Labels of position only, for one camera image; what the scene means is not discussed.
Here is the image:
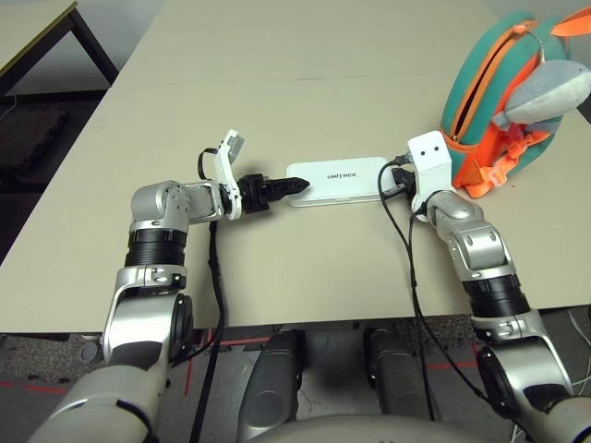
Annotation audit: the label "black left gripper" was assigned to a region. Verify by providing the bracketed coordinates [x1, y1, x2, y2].
[233, 173, 310, 217]

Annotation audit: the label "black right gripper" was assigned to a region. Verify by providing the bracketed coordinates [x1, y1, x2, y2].
[390, 164, 419, 198]

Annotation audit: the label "white Unitree pencil case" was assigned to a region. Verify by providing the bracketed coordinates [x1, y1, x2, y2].
[284, 156, 401, 209]

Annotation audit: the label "teal and orange backpack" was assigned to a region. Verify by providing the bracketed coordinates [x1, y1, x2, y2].
[440, 4, 591, 200]

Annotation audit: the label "grey robot left leg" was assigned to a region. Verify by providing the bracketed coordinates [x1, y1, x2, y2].
[238, 329, 307, 440]

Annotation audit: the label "grey robot leg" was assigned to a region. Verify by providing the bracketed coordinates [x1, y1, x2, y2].
[238, 329, 307, 440]
[363, 326, 440, 420]

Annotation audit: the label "grey robot right leg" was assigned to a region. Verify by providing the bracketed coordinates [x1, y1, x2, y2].
[363, 326, 440, 420]

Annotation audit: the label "grey robot torso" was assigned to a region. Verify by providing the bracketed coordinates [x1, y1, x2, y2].
[256, 412, 537, 443]

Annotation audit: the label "black floor mat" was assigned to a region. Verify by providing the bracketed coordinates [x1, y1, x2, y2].
[0, 102, 71, 175]

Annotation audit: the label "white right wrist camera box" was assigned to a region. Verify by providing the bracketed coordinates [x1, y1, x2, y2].
[406, 129, 453, 222]

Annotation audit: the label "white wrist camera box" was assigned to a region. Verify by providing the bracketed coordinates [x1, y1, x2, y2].
[212, 128, 249, 222]
[406, 129, 453, 222]

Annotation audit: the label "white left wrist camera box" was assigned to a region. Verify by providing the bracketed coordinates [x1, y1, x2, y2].
[212, 128, 249, 222]

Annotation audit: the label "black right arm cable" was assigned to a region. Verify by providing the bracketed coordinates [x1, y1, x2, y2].
[376, 155, 490, 422]

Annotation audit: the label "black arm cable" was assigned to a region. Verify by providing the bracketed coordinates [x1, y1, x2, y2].
[376, 155, 490, 422]
[187, 146, 231, 443]

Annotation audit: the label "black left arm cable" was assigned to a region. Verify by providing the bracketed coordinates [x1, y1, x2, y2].
[187, 146, 231, 443]

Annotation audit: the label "grey shark plush keychain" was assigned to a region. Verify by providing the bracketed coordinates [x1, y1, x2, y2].
[490, 59, 591, 136]

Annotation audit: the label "white floor cable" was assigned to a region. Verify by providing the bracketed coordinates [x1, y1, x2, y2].
[568, 307, 591, 391]

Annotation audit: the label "beige side table black frame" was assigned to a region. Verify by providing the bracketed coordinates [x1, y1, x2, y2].
[0, 0, 121, 99]

